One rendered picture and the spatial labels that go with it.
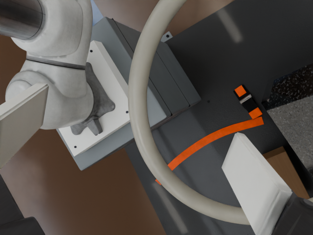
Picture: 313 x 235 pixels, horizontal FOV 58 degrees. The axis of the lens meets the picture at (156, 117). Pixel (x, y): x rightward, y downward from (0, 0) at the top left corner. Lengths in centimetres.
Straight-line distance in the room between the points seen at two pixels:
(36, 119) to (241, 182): 13
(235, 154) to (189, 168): 159
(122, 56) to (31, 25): 38
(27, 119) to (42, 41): 54
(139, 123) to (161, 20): 16
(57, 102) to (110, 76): 24
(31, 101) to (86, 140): 81
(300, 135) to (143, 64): 75
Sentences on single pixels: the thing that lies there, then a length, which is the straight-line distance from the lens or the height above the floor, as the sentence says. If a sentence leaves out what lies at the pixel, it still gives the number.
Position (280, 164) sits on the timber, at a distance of 162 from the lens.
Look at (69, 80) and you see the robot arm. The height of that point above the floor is 105.
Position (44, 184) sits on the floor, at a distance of 232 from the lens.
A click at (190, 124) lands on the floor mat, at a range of 171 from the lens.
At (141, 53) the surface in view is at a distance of 42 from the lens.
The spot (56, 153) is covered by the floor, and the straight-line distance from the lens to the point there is 217.
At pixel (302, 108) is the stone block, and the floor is 69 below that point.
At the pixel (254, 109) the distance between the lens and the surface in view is 163.
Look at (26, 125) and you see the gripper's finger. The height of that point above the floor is 156.
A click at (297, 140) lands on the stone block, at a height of 63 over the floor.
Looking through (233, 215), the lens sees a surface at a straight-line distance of 56.
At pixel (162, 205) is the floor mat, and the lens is 191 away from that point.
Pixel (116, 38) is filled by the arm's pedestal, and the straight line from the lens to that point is 98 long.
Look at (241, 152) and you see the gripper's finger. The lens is 19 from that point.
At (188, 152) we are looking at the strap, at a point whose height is 2.
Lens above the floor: 168
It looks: 71 degrees down
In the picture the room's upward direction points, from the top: 114 degrees counter-clockwise
